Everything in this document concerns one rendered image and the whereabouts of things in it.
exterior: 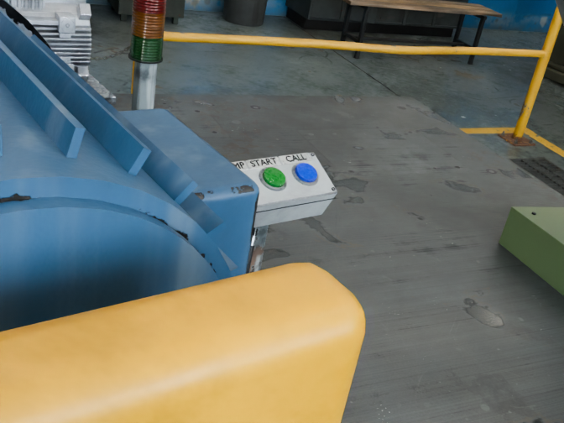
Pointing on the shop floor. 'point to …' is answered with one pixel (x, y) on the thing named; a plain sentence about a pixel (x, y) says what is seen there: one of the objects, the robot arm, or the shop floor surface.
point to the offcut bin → (174, 8)
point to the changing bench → (420, 10)
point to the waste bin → (245, 12)
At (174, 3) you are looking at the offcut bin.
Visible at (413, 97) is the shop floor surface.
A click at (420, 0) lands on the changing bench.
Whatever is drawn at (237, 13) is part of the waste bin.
